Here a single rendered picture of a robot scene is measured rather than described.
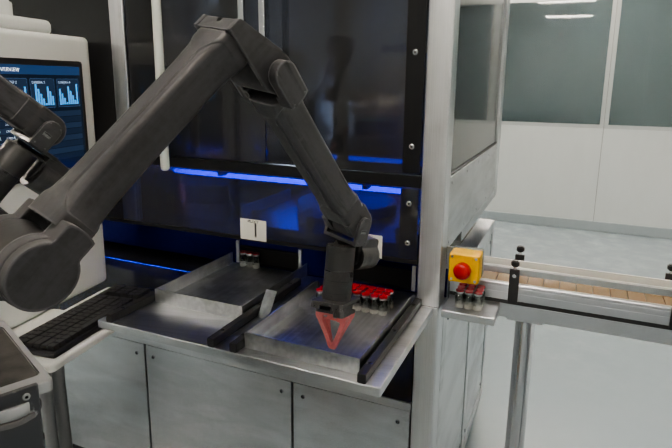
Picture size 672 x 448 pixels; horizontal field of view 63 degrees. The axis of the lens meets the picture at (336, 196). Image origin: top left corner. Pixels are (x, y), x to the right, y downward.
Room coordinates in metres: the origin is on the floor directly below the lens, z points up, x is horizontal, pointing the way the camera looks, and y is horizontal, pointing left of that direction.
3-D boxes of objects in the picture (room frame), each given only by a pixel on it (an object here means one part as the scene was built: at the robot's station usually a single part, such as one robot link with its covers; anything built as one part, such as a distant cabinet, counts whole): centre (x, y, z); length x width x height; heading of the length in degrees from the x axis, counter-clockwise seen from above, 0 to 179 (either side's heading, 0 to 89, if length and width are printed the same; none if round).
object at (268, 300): (1.17, 0.18, 0.91); 0.14 x 0.03 x 0.06; 155
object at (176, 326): (1.26, 0.14, 0.87); 0.70 x 0.48 x 0.02; 66
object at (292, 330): (1.16, 0.00, 0.90); 0.34 x 0.26 x 0.04; 156
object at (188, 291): (1.40, 0.27, 0.90); 0.34 x 0.26 x 0.04; 156
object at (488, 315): (1.30, -0.35, 0.87); 0.14 x 0.13 x 0.02; 156
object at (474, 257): (1.27, -0.32, 0.99); 0.08 x 0.07 x 0.07; 156
